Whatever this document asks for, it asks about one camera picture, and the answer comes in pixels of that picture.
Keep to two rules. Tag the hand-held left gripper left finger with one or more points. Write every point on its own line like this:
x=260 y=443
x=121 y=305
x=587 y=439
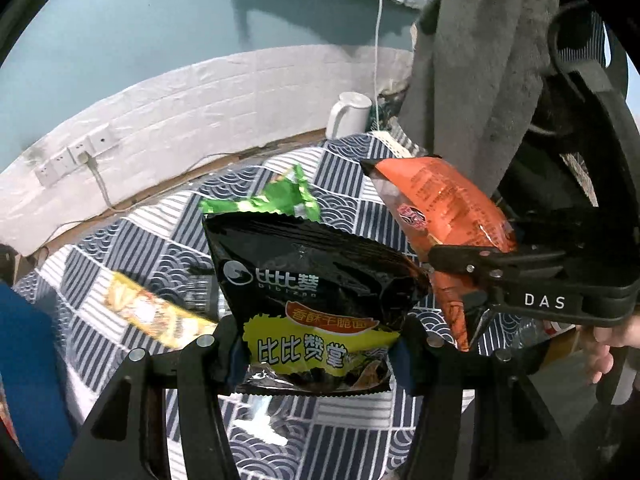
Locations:
x=222 y=355

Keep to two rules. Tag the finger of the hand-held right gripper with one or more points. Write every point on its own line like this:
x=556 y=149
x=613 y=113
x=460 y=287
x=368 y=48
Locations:
x=482 y=310
x=475 y=260

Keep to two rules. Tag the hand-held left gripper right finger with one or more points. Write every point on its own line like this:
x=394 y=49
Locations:
x=402 y=360

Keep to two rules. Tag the orange red snack packet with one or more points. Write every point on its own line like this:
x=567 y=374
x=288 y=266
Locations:
x=440 y=195

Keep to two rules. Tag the black yellow snack packet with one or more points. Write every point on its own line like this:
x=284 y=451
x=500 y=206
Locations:
x=310 y=270

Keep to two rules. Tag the cardboard box blue rim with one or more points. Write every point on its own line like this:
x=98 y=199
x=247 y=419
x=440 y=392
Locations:
x=30 y=360

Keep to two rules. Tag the person's right hand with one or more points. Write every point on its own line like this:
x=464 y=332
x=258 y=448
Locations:
x=602 y=355

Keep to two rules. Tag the gold long snack packet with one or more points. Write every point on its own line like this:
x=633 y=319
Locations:
x=150 y=310

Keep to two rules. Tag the blue white patterned tablecloth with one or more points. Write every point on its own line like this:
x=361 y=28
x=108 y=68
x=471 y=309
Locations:
x=150 y=250

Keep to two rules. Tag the green snack packet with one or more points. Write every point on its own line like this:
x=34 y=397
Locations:
x=280 y=195

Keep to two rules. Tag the grey hanging cloth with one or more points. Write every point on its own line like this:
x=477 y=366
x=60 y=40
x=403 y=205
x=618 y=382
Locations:
x=465 y=85

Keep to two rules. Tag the black office chair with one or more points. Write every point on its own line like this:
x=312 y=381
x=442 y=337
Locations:
x=575 y=110

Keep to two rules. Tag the white electric kettle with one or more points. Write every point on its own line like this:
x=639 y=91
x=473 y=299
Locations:
x=350 y=115

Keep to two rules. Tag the white wall socket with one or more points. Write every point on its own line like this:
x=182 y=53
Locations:
x=75 y=152
x=60 y=165
x=44 y=173
x=100 y=138

